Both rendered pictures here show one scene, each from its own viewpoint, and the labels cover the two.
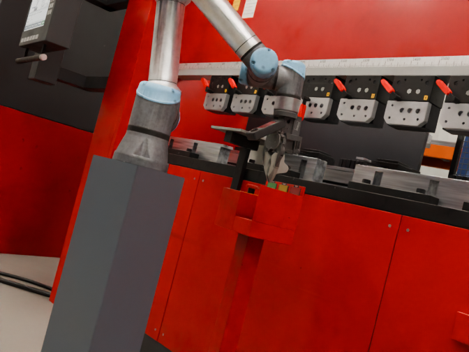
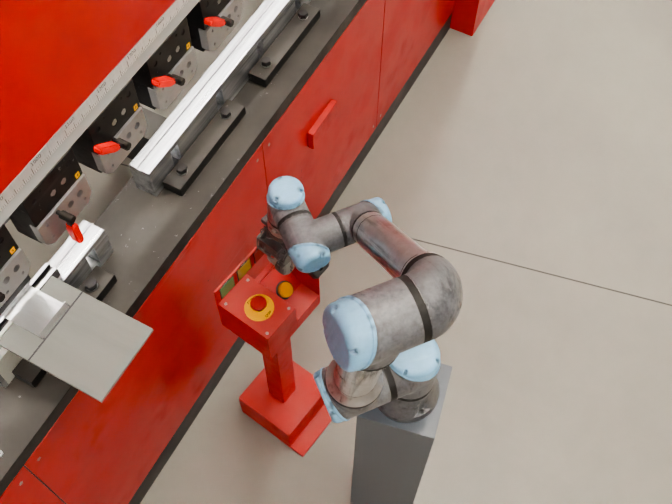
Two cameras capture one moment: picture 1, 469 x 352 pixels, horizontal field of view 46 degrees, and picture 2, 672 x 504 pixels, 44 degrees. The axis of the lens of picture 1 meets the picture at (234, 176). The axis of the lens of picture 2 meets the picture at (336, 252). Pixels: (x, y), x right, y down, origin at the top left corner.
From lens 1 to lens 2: 2.77 m
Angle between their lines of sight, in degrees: 102
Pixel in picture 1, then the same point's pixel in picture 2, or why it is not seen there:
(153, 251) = not seen: hidden behind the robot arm
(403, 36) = (131, 14)
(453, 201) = (236, 87)
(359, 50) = (84, 87)
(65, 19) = not seen: outside the picture
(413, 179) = (203, 113)
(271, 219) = (299, 277)
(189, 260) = (89, 481)
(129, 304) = not seen: hidden behind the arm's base
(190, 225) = (62, 484)
